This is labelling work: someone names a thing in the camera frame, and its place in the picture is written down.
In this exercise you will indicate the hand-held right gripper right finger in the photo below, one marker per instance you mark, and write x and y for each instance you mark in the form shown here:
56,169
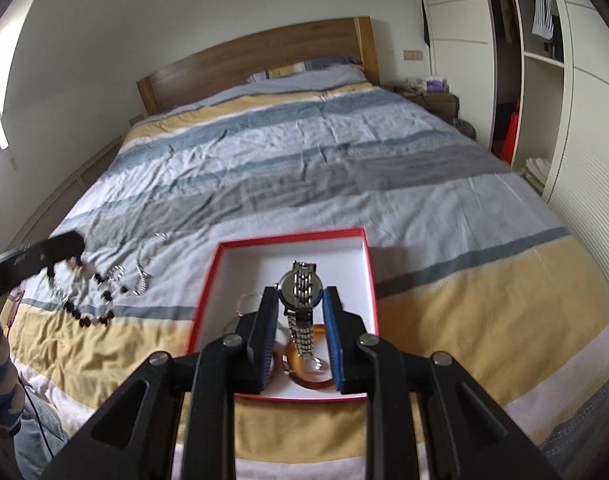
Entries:
333,340

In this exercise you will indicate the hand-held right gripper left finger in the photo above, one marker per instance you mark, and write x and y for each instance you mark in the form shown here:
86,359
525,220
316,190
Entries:
264,340

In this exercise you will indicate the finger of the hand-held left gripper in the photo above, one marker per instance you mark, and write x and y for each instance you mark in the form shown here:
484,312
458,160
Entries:
49,252

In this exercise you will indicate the thick amber bangle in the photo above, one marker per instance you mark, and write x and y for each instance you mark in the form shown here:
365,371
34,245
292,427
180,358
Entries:
309,382

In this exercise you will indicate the silver wristwatch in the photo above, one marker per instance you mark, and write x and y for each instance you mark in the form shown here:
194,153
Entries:
297,285

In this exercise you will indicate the red cardboard box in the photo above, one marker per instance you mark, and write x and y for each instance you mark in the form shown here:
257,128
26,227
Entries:
264,260

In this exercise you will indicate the person's jeans leg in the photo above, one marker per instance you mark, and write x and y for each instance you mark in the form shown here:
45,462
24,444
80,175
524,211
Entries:
34,450

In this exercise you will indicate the bed with striped duvet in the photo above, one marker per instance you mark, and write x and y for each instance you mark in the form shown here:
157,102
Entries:
334,160

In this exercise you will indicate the dark waste bin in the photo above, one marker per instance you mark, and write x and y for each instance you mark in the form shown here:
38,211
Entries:
464,130

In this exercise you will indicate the wooden nightstand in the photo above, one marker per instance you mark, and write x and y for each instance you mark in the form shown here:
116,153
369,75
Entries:
437,105

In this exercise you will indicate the folded white towels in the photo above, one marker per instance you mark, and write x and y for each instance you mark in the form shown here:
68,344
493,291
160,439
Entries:
536,175

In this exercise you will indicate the striped pillow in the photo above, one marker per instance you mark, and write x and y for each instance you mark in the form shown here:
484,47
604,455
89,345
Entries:
314,71

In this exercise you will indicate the red object in wardrobe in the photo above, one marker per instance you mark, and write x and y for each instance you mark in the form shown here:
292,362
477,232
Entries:
509,135

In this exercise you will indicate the purple tissue box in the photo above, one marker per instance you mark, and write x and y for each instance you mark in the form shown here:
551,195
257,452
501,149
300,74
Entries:
434,85

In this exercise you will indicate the wooden bed headboard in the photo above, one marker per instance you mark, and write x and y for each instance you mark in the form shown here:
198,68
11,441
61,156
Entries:
259,55

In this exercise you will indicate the white wardrobe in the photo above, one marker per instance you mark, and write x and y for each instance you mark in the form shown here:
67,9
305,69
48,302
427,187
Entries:
459,10

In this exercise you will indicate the striped hanging shirt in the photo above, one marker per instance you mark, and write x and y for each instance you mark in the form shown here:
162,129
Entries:
543,5

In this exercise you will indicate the wall switch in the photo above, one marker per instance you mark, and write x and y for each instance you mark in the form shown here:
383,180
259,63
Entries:
412,54

